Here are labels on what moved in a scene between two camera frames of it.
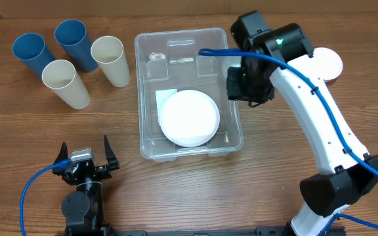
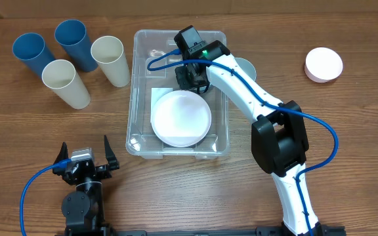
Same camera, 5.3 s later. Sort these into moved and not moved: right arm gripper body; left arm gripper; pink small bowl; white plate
Moved: white plate; right arm gripper body
Not moved: pink small bowl; left arm gripper
